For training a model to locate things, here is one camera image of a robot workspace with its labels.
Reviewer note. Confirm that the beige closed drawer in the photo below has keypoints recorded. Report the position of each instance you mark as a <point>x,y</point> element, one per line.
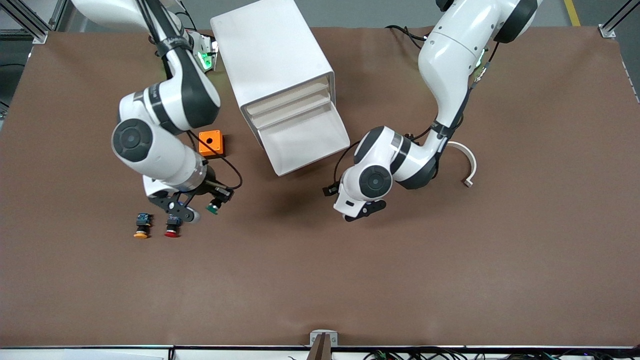
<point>288,95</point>
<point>294,117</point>
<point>291,106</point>

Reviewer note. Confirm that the brown wooden bar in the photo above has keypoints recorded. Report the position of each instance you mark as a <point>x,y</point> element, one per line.
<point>320,350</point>

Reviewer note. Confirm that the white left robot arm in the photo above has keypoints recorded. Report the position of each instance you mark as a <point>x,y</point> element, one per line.
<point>450,50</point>

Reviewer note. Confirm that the red mushroom push button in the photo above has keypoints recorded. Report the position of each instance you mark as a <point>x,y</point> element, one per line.
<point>172,231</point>

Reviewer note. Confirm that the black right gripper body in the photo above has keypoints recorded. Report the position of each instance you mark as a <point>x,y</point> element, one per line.
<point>210,179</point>

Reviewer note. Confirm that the yellow mushroom push button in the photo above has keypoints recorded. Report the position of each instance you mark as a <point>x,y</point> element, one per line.
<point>142,222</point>

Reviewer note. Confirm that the white curved plastic piece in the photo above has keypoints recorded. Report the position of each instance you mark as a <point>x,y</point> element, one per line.
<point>471,162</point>

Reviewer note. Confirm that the silver metal bracket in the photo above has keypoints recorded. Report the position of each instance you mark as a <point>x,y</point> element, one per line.
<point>332,337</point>

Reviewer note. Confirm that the green mushroom push button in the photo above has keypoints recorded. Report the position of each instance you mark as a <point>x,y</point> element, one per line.
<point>213,210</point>

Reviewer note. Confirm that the orange button enclosure box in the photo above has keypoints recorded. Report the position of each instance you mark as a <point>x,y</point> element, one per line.
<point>210,142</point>

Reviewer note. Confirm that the white drawer cabinet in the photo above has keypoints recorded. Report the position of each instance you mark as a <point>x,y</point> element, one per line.
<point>270,50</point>

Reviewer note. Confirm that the white plastic drawer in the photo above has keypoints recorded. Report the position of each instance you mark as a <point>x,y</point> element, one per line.
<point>305,145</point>

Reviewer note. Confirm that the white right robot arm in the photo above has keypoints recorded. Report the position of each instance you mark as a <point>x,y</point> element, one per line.
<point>165,155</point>

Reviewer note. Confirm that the aluminium frame profile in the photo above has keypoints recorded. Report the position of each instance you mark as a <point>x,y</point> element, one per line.
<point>40,36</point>
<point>607,31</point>
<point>57,12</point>

